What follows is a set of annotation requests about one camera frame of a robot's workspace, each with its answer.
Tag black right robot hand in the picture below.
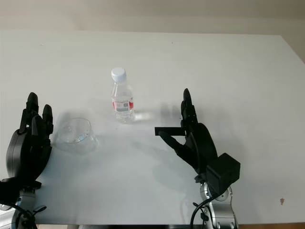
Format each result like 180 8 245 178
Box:
159 88 219 177

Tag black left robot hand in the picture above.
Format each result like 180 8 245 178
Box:
5 92 54 184

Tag clear glass cup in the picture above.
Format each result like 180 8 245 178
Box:
56 117 99 152

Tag clear plastic water bottle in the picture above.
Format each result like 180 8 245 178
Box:
111 67 136 124

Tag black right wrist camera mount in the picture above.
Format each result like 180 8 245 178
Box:
205 153 241 196

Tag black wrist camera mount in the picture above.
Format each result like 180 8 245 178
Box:
0 177 42 206
205 153 241 196

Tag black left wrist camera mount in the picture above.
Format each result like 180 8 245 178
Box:
0 177 42 206

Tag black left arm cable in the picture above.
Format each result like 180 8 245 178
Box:
0 202 47 229

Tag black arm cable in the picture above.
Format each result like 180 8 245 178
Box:
190 128 217 229
0 202 47 229

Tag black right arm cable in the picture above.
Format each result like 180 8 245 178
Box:
190 128 217 229

